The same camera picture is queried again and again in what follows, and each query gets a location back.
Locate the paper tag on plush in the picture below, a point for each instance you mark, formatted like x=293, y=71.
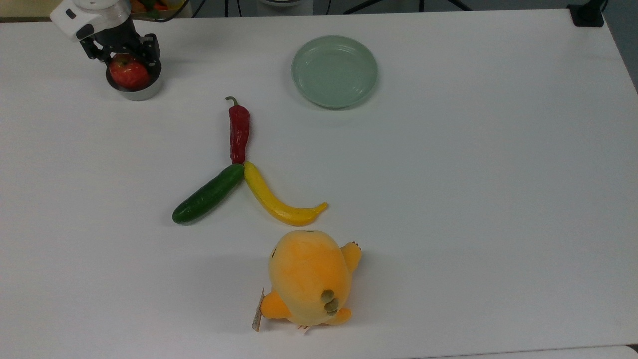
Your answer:
x=257, y=311

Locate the grey round bowl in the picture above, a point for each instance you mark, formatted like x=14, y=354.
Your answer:
x=142, y=92

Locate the orange plush toy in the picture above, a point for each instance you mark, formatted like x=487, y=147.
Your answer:
x=309, y=276

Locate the green cucumber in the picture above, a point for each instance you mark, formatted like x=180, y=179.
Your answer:
x=208, y=194

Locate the pale green plate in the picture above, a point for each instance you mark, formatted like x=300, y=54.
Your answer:
x=334, y=72

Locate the beige wooden side table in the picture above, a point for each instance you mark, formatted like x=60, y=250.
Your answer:
x=25, y=9

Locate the red apple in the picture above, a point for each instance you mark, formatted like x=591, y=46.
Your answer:
x=128, y=73

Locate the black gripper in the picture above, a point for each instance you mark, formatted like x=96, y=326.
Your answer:
x=118, y=36

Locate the black tripod legs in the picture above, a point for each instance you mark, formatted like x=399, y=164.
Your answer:
x=406, y=5

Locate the black table clamp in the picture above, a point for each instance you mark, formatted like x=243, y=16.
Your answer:
x=587, y=14

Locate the clear box of toy fruits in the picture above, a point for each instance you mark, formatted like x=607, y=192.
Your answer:
x=159, y=6

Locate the red chili pepper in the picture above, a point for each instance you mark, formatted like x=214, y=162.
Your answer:
x=239, y=132

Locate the yellow banana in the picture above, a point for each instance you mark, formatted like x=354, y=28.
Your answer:
x=271, y=200

